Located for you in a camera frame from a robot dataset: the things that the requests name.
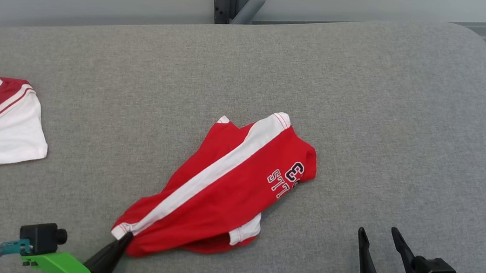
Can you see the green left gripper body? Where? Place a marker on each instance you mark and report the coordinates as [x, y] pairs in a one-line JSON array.
[[61, 270]]

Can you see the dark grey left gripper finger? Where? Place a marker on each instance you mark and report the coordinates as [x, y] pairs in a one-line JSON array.
[[107, 259]]

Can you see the red shorts with white stripe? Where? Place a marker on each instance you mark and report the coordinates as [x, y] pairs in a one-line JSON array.
[[227, 186]]

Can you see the dark grey hinge plate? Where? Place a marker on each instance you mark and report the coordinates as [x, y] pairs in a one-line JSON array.
[[220, 2]]

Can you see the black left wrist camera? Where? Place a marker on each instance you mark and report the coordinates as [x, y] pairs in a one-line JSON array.
[[42, 237]]

